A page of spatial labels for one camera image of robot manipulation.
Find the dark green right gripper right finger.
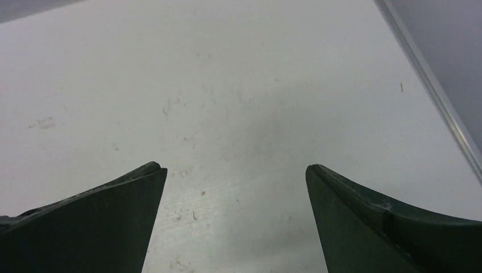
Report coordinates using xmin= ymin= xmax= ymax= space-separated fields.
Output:
xmin=305 ymin=164 xmax=481 ymax=272

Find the aluminium table edge rail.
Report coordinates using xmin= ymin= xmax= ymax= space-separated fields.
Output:
xmin=376 ymin=1 xmax=481 ymax=179

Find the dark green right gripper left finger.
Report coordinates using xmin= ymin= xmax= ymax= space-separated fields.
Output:
xmin=1 ymin=162 xmax=168 ymax=272

